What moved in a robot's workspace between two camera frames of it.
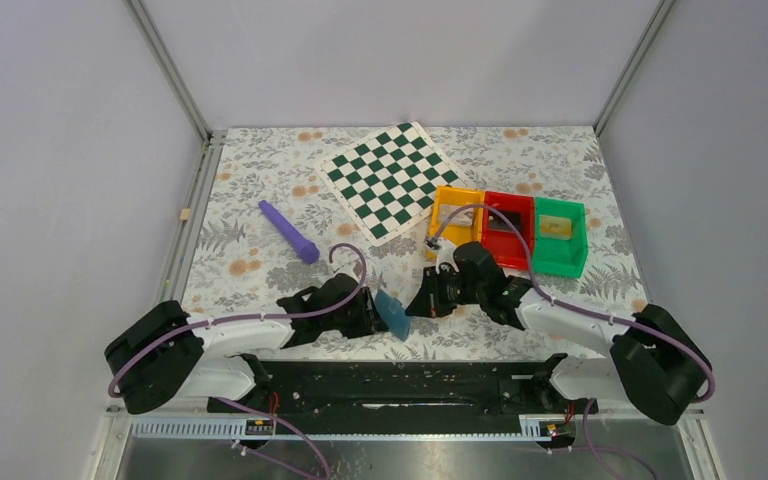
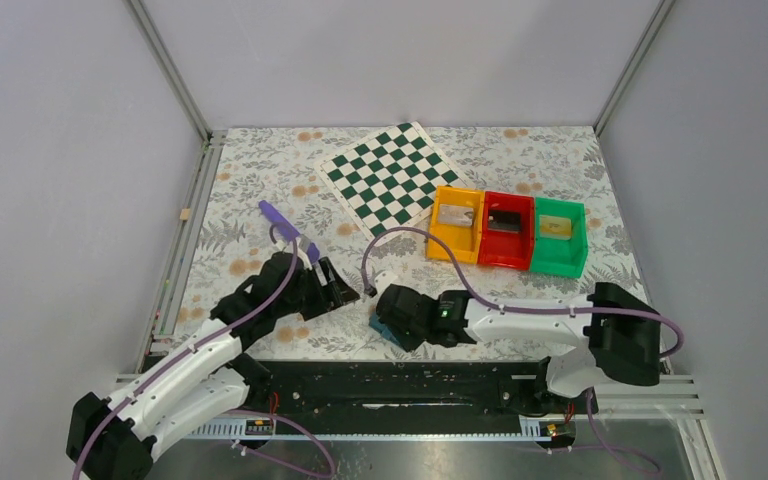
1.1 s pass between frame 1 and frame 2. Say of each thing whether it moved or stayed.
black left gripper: moved
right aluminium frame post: stayed
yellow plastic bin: stayed
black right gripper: moved
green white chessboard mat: stayed
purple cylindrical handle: stayed
